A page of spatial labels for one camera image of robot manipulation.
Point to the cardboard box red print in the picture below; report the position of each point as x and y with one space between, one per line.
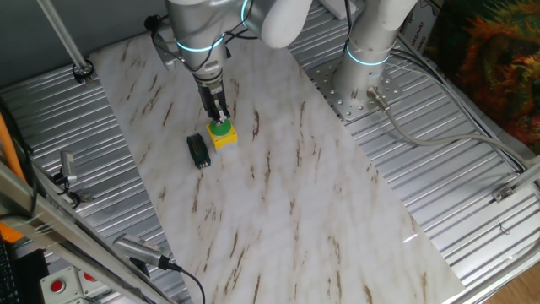
415 29

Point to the black box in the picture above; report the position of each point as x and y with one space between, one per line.
31 274

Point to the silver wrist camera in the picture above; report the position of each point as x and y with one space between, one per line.
165 50

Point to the small black green connector block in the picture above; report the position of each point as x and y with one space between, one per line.
198 150

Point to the white flat box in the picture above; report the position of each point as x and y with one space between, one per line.
335 8

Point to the white marble pattern mat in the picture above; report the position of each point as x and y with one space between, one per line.
274 190

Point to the aluminium pole with round foot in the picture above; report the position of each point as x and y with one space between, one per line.
63 38

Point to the colourful orange green cloth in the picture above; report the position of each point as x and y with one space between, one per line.
489 63

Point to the yellow box green push button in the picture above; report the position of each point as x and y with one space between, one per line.
223 136

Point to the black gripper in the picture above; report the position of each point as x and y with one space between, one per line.
211 95

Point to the short aluminium profile bar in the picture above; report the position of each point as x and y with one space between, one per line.
527 175

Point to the large silver camera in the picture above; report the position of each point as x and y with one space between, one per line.
137 249

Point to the aluminium frame beam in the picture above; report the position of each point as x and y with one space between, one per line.
63 236

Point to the small metal corner bracket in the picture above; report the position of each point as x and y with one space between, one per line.
503 193

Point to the small silver camera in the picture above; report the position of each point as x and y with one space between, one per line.
67 165

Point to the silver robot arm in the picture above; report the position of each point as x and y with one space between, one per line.
367 42

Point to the black keyboard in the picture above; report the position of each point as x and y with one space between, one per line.
7 274

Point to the grey box red stop button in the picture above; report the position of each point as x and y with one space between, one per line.
59 286
90 278

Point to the perforated metal robot base plate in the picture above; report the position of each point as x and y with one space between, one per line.
333 103

